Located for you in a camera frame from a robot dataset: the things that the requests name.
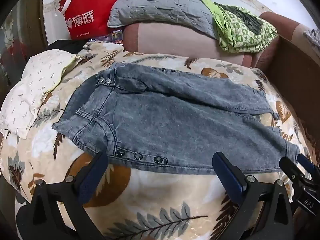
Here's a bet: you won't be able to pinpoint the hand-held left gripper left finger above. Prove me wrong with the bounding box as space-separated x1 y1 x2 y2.
31 151 109 240

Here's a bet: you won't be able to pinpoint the colourful snack packets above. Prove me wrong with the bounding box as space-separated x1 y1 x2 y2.
110 30 124 44

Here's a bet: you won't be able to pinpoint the pink and brown bolster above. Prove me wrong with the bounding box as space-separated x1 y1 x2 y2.
124 11 308 68

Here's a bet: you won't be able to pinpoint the grey lace cloth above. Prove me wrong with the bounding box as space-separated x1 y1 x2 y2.
303 28 320 47

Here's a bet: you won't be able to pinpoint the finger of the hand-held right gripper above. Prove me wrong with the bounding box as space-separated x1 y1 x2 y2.
279 156 304 188
297 153 320 180

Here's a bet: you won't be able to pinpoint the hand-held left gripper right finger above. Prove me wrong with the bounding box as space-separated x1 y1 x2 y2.
212 151 294 240

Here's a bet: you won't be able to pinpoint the black cloth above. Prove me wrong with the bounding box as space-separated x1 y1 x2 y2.
46 39 87 54

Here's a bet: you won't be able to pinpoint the brown wooden board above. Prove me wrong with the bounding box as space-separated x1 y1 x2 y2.
265 35 320 165

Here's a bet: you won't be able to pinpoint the grey-blue denim pants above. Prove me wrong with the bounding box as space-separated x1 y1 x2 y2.
52 62 300 175

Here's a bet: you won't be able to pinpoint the white small-print pillow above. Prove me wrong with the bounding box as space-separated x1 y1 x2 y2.
0 49 77 139

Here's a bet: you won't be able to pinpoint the red shopping bag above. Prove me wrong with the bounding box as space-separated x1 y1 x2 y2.
52 0 120 40

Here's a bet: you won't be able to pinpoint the cream leaf-print plush blanket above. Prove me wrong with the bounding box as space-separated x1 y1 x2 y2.
0 41 313 240

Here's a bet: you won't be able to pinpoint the green patterned cloth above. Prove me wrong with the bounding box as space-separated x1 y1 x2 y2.
201 0 278 53

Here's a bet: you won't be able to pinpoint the grey quilted pillow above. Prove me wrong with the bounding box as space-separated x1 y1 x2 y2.
107 0 220 39

